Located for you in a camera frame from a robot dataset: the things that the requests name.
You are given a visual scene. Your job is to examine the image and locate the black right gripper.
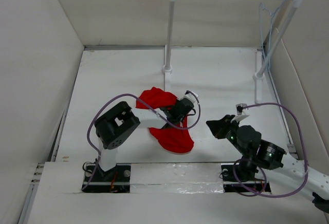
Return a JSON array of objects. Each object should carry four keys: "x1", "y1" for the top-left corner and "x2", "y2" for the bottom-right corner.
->
[{"x1": 206, "y1": 114, "x2": 248, "y2": 156}]

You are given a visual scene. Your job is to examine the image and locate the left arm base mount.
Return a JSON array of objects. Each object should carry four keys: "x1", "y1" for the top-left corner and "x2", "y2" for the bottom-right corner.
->
[{"x1": 82, "y1": 161, "x2": 131, "y2": 194}]

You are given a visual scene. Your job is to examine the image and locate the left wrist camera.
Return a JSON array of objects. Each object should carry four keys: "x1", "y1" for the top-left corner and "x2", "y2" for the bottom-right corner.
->
[{"x1": 180, "y1": 90, "x2": 199, "y2": 104}]

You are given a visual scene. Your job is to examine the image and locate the purple cable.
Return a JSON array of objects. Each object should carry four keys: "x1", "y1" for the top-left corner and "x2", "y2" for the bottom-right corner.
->
[
  {"x1": 81, "y1": 91, "x2": 202, "y2": 191},
  {"x1": 232, "y1": 102, "x2": 309, "y2": 198}
]

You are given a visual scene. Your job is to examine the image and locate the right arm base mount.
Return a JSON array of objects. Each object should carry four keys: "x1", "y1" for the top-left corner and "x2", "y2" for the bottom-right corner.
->
[{"x1": 220, "y1": 163, "x2": 271, "y2": 194}]

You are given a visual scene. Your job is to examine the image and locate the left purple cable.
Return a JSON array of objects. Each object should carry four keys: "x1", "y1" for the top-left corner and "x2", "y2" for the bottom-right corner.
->
[{"x1": 81, "y1": 91, "x2": 202, "y2": 191}]

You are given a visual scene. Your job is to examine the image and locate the blue wire hanger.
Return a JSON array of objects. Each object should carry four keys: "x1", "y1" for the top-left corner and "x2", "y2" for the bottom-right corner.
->
[{"x1": 258, "y1": 0, "x2": 287, "y2": 63}]

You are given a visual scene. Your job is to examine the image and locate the red t shirt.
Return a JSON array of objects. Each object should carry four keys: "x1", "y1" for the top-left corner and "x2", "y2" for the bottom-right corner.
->
[{"x1": 139, "y1": 87, "x2": 194, "y2": 154}]

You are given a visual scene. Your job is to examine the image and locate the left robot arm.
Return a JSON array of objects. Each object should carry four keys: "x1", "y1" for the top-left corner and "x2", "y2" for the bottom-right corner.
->
[{"x1": 91, "y1": 94, "x2": 196, "y2": 181}]

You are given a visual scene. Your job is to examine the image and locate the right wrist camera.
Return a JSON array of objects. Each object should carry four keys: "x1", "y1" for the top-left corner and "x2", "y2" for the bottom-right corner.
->
[{"x1": 231, "y1": 103, "x2": 250, "y2": 123}]

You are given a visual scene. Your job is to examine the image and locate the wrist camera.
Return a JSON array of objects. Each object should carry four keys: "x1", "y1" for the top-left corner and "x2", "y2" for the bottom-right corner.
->
[
  {"x1": 180, "y1": 90, "x2": 199, "y2": 104},
  {"x1": 231, "y1": 103, "x2": 250, "y2": 123}
]

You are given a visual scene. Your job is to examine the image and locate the white clothes rack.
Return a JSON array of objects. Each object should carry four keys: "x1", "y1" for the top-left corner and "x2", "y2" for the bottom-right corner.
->
[{"x1": 162, "y1": 0, "x2": 308, "y2": 106}]

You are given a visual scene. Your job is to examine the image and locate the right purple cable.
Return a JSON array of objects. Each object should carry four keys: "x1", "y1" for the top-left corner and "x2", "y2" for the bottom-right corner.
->
[{"x1": 232, "y1": 102, "x2": 309, "y2": 198}]

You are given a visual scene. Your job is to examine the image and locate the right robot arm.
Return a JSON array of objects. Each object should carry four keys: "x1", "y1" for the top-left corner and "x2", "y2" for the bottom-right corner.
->
[{"x1": 206, "y1": 115, "x2": 328, "y2": 213}]

